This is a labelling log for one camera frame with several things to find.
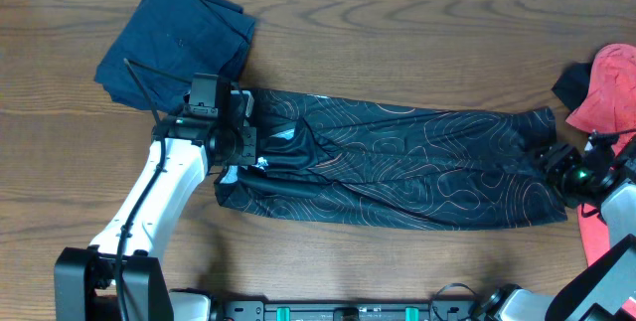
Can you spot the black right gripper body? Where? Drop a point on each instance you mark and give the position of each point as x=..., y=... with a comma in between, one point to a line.
x=565, y=173

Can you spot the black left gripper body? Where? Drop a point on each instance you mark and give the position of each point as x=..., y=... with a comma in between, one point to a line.
x=245, y=145

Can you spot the black orange patterned jersey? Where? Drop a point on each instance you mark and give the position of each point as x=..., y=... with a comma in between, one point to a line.
x=335, y=160

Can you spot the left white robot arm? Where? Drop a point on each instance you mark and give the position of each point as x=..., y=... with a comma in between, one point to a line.
x=119, y=275

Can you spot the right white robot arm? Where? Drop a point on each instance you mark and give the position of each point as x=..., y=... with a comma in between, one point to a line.
x=599, y=183

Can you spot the red mesh garment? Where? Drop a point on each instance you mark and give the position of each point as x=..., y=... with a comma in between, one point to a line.
x=609, y=106

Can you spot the black garment under red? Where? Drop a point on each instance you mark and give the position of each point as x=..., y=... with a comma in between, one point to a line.
x=572, y=86

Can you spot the folded navy blue garment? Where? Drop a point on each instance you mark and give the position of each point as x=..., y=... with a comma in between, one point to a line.
x=167, y=42

